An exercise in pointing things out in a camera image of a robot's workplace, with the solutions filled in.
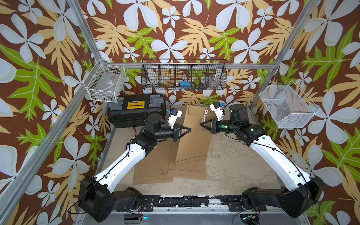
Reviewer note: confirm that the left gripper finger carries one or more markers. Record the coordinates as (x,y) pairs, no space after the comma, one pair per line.
(185,127)
(184,132)

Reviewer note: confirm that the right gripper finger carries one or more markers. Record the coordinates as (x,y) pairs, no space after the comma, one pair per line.
(206,127)
(205,123)

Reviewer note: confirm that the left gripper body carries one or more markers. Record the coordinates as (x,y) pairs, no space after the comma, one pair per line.
(175,134)

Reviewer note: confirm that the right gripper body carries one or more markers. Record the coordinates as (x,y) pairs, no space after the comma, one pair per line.
(216,126)

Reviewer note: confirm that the brown kraft file bag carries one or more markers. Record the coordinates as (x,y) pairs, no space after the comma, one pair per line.
(154,167)

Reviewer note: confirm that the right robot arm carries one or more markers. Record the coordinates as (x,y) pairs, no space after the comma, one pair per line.
(300,191)

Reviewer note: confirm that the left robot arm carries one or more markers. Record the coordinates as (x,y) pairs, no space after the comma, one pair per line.
(97,195)

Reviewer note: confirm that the blue object in basket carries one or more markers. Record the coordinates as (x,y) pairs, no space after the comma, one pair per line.
(185,85)

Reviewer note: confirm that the black toolbox yellow latch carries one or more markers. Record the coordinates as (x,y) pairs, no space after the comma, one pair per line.
(132,110)

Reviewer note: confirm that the white mesh basket right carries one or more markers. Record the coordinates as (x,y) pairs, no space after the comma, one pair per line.
(289,106)

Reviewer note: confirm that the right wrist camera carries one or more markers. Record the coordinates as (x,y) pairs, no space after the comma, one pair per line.
(218,109)

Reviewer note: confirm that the black wire basket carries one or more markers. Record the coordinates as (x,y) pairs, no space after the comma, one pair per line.
(169,73)

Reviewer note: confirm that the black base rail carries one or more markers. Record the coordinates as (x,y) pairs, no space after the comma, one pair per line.
(148,203)

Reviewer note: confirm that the white wire basket left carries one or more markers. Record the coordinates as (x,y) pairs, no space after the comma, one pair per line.
(104,82)

